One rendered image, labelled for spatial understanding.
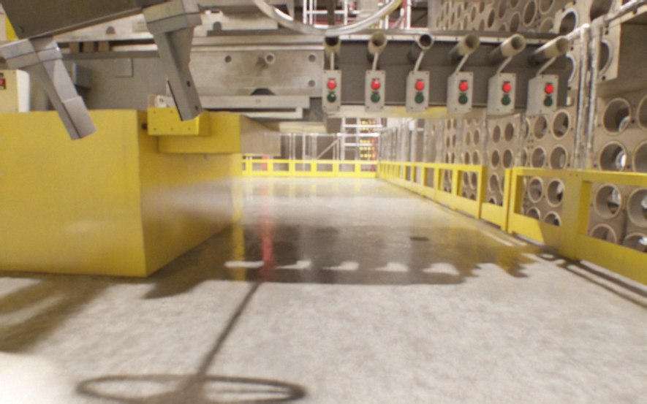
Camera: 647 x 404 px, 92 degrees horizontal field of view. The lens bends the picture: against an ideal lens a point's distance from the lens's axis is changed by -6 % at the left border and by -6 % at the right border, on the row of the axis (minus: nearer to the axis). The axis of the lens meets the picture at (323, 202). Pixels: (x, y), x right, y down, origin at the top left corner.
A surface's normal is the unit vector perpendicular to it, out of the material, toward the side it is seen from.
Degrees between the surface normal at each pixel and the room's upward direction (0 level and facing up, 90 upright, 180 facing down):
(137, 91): 90
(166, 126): 90
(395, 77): 90
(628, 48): 90
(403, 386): 0
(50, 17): 113
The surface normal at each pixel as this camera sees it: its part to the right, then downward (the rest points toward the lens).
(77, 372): 0.01, -0.99
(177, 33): -0.08, 0.51
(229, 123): -0.04, 0.13
